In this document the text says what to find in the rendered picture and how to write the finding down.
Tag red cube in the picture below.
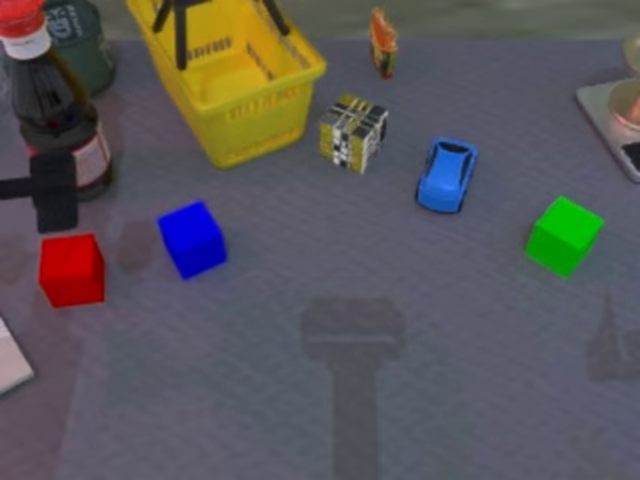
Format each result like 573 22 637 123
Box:
38 232 107 309

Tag blue cube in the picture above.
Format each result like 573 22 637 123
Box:
156 199 228 281

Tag green cube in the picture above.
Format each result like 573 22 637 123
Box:
524 195 605 279

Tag dark cola bottle red cap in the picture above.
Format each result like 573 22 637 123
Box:
0 0 114 202

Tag dark green can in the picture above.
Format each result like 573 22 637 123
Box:
43 0 119 97

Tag yellow black patterned cube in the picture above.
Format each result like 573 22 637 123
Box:
319 93 390 176

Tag orange snack packet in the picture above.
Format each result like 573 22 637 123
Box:
369 7 400 80

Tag blue toy car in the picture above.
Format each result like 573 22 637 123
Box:
414 136 480 216

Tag silver kitchen scale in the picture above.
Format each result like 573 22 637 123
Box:
574 81 640 184

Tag copper bowl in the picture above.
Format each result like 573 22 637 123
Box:
606 78 640 137

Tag beige bowl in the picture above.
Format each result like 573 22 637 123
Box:
622 36 640 77

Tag yellow shopping basket black handles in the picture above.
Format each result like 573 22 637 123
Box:
124 0 329 172

